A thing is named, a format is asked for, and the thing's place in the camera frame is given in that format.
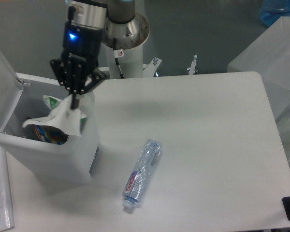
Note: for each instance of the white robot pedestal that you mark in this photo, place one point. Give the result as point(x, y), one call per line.
point(130, 62)

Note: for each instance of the blue plastic bag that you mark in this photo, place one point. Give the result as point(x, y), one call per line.
point(272, 10)

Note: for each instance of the white trash can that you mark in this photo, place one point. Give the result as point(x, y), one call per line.
point(72, 161)

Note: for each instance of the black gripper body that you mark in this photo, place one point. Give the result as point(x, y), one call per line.
point(82, 42)

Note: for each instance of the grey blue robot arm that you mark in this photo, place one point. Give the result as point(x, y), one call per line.
point(90, 24)

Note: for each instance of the white pedestal base bracket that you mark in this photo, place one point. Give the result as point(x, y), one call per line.
point(150, 70)

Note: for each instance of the translucent plastic box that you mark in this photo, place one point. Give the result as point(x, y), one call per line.
point(269, 55)

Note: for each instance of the crushed clear plastic bottle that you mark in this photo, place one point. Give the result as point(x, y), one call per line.
point(138, 181)

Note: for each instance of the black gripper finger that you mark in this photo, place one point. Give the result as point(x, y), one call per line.
point(84, 83)
point(63, 73)

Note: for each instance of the colourful snack wrapper in bin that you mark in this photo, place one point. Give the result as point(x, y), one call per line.
point(43, 133)

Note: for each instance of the white paper notebook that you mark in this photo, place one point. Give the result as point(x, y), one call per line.
point(6, 207)

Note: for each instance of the white trash can lid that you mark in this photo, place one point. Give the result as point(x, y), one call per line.
point(11, 88)

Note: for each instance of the white plastic wrapper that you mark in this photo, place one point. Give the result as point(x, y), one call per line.
point(62, 117)

